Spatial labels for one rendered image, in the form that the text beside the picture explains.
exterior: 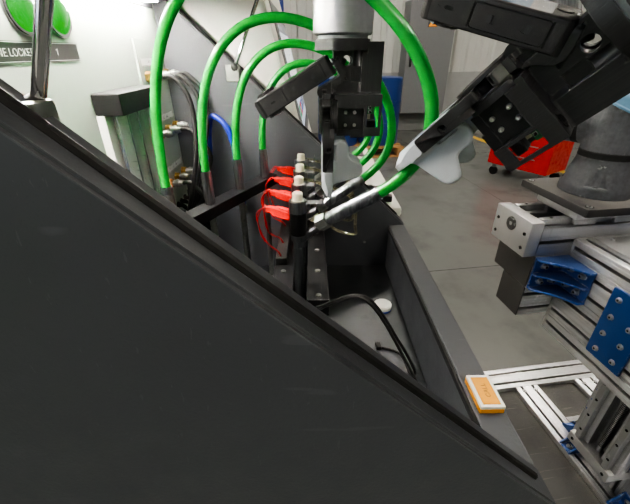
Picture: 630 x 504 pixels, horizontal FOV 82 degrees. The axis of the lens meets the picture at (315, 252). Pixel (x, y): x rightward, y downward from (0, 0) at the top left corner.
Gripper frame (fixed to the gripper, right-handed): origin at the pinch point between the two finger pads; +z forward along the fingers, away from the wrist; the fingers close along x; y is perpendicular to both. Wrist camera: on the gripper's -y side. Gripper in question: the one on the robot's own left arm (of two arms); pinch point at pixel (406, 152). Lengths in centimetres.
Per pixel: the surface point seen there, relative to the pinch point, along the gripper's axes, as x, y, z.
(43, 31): -26.2, -18.2, -6.3
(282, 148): 22.9, -18.0, 38.2
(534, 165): 390, 125, 148
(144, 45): 7, -45, 30
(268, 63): 29, -32, 29
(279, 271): -1.9, 1.3, 35.1
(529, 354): 101, 123, 90
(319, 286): -1.8, 7.7, 29.0
